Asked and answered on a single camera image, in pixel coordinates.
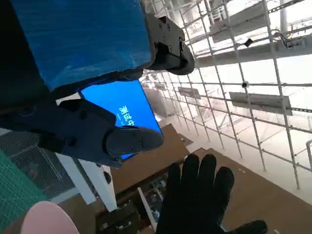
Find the large white mesh cabinet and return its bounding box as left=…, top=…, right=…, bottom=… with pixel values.
left=0, top=128, right=117, bottom=212

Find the rectangular ceiling lamp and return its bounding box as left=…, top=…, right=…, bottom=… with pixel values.
left=229, top=92, right=293, bottom=116
left=177, top=87, right=202, bottom=99

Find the flat screen monitor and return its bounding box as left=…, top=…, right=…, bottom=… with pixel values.
left=80, top=80, right=163, bottom=160

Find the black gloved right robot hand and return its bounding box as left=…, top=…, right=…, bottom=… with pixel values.
left=156, top=153, right=268, bottom=234

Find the brown wooden cabinet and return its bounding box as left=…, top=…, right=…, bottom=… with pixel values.
left=96, top=123, right=312, bottom=234

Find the pink bowl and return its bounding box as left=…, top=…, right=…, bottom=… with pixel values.
left=20, top=201, right=80, bottom=234

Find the green cutting mat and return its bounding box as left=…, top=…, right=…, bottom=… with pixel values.
left=0, top=148, right=51, bottom=216

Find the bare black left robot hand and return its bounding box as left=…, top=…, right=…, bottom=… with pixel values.
left=0, top=0, right=195, bottom=169

